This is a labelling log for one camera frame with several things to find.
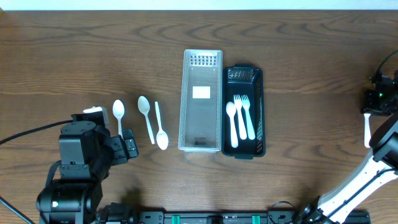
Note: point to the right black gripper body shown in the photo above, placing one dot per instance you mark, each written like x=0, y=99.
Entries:
x=374, y=106

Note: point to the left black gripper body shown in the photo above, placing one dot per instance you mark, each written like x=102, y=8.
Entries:
x=128, y=144

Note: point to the white label sticker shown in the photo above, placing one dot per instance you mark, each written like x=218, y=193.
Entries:
x=201, y=92

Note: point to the white plastic spoon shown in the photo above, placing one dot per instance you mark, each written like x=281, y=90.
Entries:
x=231, y=111
x=144, y=108
x=161, y=137
x=118, y=112

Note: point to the clear plastic mesh basket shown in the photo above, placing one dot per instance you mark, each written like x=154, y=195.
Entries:
x=200, y=125

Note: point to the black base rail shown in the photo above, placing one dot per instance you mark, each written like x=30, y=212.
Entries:
x=120, y=213

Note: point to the black plastic mesh basket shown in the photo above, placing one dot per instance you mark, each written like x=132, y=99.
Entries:
x=241, y=79

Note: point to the white plastic fork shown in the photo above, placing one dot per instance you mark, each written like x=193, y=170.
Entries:
x=367, y=131
x=246, y=106
x=238, y=104

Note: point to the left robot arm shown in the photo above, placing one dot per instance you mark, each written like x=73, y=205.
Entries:
x=73, y=188

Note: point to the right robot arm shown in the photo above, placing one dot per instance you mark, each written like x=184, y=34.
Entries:
x=380, y=163

